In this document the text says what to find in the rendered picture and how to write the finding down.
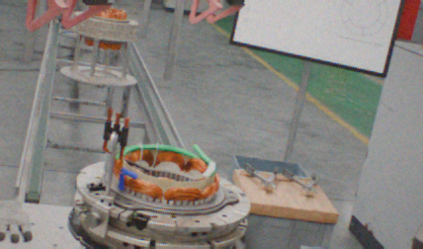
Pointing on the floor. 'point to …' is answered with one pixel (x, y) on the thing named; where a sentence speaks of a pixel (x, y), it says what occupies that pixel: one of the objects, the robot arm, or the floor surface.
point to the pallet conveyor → (26, 193)
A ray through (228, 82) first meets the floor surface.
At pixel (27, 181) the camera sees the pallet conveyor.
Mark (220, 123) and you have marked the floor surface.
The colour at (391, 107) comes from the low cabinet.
